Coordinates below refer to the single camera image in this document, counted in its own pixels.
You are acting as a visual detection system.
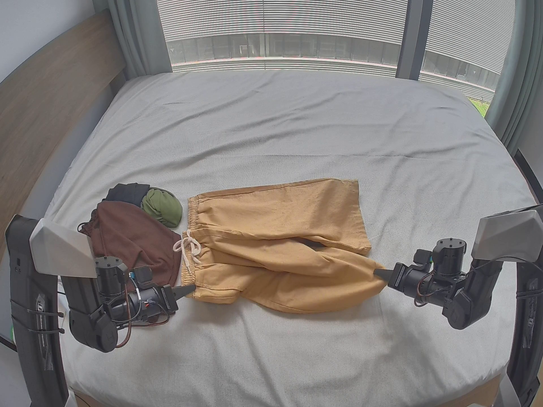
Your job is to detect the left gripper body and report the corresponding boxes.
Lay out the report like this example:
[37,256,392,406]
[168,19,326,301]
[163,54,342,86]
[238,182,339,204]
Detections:
[126,285,177,320]

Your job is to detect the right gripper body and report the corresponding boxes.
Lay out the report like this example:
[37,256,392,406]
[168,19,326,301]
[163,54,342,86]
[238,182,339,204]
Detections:
[390,262,434,299]

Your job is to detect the mustard yellow shorts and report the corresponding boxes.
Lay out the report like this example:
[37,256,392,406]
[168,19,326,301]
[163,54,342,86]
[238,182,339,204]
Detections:
[173,177,389,315]

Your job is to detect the bed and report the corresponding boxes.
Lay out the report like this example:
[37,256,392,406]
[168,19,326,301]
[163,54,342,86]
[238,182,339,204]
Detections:
[0,9,543,407]

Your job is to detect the brown garment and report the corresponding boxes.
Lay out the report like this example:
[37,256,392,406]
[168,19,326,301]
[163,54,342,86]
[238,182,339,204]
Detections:
[77,201,184,285]

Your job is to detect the green garment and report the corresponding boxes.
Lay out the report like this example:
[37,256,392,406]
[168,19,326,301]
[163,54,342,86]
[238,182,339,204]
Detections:
[140,187,184,229]

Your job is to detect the black garment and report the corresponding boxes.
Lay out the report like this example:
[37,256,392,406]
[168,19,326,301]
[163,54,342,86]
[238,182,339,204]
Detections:
[104,182,150,207]

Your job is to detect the grey-green curtain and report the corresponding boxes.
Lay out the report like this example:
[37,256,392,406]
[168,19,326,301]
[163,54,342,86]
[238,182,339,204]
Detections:
[88,0,172,80]
[484,0,543,154]

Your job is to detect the window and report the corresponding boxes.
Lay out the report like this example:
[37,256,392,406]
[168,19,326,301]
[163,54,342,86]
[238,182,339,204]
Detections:
[153,0,518,115]

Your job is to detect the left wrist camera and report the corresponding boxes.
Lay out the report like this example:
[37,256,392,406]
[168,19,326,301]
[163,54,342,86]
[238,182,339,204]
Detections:
[130,266,153,288]

